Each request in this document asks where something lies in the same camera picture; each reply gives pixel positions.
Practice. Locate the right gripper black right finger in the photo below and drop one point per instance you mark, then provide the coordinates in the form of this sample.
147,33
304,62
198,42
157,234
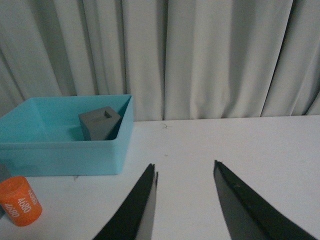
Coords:
247,215

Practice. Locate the blue plastic box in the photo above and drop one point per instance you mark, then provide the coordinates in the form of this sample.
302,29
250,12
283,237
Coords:
43,137

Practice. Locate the orange cylinder part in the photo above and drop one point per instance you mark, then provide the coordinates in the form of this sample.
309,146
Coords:
19,201

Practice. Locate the gray cube with round hole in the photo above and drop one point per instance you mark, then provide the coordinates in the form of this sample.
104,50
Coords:
4,175

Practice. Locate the white curtain backdrop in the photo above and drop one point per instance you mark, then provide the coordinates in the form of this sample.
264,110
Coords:
179,59

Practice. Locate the gray cube with rectangular slot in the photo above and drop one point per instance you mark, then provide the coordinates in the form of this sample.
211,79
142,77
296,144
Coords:
100,124

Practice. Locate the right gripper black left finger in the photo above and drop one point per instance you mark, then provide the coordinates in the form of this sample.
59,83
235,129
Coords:
134,219

